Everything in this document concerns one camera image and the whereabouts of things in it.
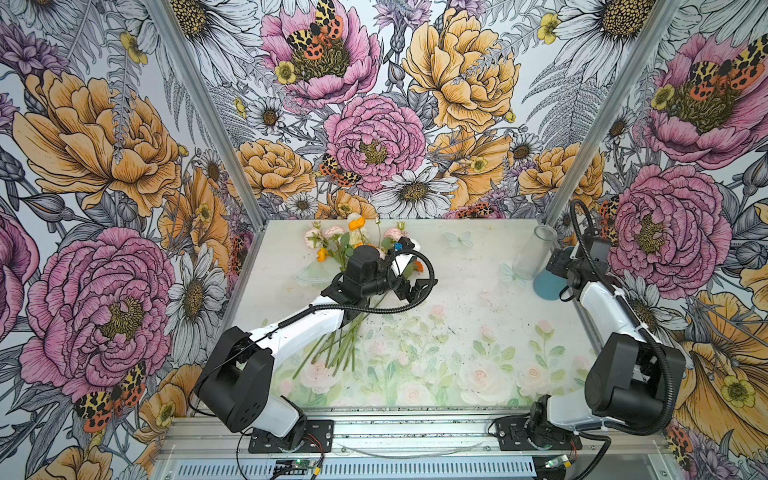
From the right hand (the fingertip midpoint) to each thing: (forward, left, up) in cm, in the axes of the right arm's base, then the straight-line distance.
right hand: (567, 267), depth 88 cm
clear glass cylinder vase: (+10, +5, -6) cm, 12 cm away
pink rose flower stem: (+22, +51, -9) cm, 56 cm away
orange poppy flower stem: (+19, +62, +1) cm, 64 cm away
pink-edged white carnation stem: (+25, +79, -11) cm, 83 cm away
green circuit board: (-44, +75, -16) cm, 88 cm away
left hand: (-6, +43, +6) cm, 43 cm away
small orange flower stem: (+17, +75, -12) cm, 78 cm away
